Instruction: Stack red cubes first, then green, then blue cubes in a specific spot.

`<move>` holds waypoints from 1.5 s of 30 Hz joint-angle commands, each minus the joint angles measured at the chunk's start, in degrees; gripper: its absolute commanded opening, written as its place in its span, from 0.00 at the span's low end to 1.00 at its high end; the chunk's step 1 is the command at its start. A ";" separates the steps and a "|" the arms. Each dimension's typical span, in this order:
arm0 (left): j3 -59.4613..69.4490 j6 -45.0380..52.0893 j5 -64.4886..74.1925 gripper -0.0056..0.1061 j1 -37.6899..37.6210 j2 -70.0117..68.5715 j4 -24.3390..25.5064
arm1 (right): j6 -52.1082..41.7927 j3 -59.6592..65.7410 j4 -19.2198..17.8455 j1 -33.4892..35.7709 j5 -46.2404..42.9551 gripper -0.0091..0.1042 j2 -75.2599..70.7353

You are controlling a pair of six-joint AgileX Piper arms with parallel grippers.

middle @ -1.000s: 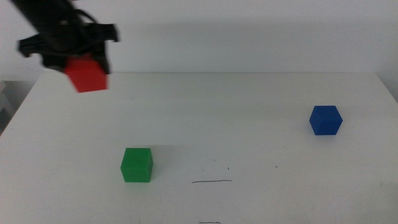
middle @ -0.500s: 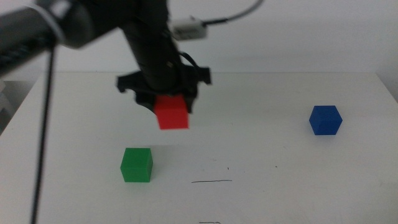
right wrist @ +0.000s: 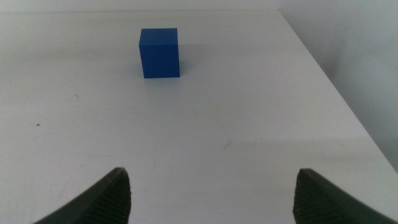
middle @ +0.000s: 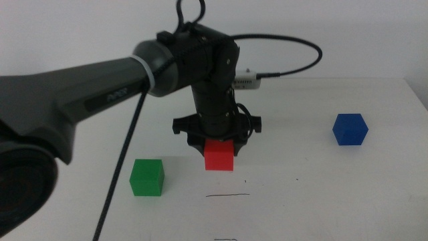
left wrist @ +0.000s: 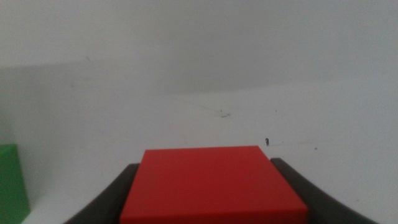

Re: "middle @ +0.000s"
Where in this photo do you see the red cube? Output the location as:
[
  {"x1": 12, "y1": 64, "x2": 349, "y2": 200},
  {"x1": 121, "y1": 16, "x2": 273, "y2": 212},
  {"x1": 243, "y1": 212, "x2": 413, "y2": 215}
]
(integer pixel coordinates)
[{"x1": 203, "y1": 139, "x2": 235, "y2": 171}]

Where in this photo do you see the green cube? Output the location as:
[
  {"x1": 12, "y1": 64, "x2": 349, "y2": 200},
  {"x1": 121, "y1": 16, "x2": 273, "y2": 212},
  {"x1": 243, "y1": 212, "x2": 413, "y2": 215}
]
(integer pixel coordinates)
[{"x1": 129, "y1": 159, "x2": 165, "y2": 197}]

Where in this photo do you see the blue cube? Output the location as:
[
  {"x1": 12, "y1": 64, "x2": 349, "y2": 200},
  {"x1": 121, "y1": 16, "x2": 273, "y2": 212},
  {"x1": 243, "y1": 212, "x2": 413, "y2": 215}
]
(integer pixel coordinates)
[{"x1": 332, "y1": 113, "x2": 369, "y2": 147}]

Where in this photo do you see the thin black left gripper cable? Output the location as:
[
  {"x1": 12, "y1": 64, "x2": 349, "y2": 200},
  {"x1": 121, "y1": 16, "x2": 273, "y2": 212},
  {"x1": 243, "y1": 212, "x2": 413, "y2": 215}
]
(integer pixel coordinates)
[{"x1": 233, "y1": 102, "x2": 255, "y2": 141}]

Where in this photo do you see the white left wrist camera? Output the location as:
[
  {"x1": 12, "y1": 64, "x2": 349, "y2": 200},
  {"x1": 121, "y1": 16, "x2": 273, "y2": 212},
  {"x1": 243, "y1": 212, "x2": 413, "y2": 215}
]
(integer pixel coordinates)
[{"x1": 233, "y1": 68, "x2": 262, "y2": 90}]

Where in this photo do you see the braided black left arm cable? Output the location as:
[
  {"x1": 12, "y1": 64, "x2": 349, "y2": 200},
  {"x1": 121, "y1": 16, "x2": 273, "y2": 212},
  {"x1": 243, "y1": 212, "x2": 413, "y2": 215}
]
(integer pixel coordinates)
[{"x1": 92, "y1": 0, "x2": 324, "y2": 241}]

